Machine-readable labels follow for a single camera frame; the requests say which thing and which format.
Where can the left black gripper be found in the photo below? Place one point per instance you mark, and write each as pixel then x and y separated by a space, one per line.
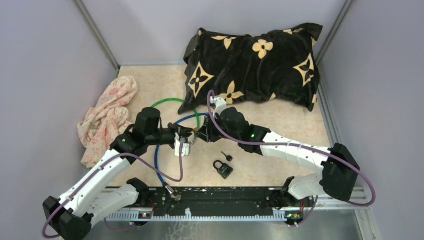
pixel 179 131

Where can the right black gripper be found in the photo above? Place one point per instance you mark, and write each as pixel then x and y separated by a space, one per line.
pixel 206 132

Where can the green cable lock loop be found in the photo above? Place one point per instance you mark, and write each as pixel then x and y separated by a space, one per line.
pixel 196 115

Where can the black Kaijing padlock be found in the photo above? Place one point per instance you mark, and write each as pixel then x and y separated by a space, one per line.
pixel 223 169

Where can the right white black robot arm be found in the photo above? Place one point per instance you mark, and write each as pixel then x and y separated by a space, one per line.
pixel 335 170

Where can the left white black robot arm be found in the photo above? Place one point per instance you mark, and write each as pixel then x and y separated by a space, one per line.
pixel 106 179

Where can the black head key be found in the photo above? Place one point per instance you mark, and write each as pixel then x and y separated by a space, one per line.
pixel 229 158

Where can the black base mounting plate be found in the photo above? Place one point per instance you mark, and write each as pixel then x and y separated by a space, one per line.
pixel 222 203

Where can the pink floral white cloth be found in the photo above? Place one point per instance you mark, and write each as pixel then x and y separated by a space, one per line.
pixel 106 120

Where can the black pillow with beige flowers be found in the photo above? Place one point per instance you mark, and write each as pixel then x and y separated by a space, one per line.
pixel 278 65

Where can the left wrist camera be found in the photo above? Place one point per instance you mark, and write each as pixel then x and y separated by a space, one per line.
pixel 183 148

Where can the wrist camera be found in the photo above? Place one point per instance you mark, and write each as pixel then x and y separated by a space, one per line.
pixel 183 148
pixel 217 105

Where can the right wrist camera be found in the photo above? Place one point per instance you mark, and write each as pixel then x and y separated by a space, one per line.
pixel 217 105

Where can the blue cable lock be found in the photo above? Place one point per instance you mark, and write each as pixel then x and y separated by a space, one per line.
pixel 156 156

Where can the aluminium frame rail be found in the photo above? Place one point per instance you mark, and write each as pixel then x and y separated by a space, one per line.
pixel 134 213

